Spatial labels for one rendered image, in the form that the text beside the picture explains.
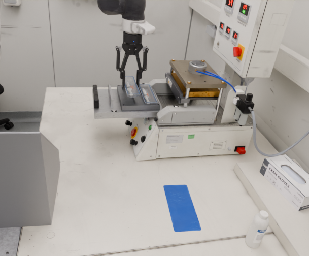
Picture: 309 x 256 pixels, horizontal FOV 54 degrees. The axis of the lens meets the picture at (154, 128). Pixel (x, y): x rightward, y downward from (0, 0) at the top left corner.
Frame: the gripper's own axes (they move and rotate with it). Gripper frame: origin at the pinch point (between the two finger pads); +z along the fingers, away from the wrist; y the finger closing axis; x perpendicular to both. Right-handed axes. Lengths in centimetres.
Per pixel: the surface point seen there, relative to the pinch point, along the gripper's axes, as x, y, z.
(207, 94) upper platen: 10.7, -32.0, 2.9
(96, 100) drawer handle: 7.3, 15.3, 6.0
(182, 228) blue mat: 55, -11, 32
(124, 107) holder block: 9.9, 3.8, 8.1
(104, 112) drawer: 10.4, 12.3, 9.7
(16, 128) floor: -130, 81, 105
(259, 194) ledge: 47, -45, 28
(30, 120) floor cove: -143, 71, 104
